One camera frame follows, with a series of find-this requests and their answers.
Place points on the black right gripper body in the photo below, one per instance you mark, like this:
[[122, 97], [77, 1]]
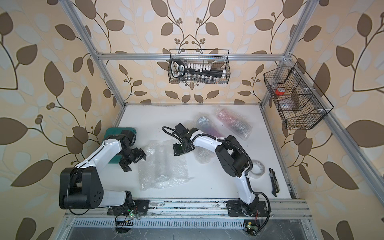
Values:
[[181, 148]]

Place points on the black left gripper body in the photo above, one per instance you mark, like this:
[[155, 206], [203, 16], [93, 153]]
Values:
[[130, 156]]

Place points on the purple vase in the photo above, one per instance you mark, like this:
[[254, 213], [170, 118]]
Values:
[[208, 126]]

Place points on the clear bubble wrap sheet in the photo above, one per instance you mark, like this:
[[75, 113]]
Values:
[[180, 173]]

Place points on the clear ribbed glass vase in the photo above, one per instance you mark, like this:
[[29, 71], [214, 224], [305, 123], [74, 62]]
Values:
[[163, 156]]

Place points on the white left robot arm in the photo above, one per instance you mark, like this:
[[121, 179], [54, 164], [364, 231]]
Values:
[[81, 186]]

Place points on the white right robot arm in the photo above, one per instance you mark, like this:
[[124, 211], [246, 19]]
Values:
[[233, 159]]

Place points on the pink vase in bubble wrap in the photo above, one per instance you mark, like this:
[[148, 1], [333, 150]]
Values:
[[236, 123]]

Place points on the green tool case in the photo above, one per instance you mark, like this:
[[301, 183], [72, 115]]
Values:
[[117, 131]]

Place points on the black socket set holder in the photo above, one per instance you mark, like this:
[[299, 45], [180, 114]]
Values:
[[182, 68]]

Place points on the white tape roll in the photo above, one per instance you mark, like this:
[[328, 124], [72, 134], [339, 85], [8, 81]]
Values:
[[258, 170]]

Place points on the black utility knife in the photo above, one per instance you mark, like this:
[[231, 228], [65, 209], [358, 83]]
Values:
[[274, 181]]

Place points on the red tape roll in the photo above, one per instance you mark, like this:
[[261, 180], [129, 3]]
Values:
[[280, 91]]

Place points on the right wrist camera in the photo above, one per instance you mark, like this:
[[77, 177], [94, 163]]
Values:
[[184, 134]]

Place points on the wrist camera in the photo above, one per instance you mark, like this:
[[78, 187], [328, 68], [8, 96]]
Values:
[[184, 134], [127, 139]]

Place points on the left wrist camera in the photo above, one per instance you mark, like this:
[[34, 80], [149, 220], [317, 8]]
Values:
[[127, 139]]

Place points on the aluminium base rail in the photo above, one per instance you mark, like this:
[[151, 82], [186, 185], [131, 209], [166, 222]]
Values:
[[168, 213]]

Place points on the back wire basket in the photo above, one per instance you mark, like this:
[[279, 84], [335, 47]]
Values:
[[218, 58]]

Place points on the wire basket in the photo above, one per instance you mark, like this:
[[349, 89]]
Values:
[[218, 58], [304, 103]]

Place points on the right wire basket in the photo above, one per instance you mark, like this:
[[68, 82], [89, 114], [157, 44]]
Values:
[[304, 103]]

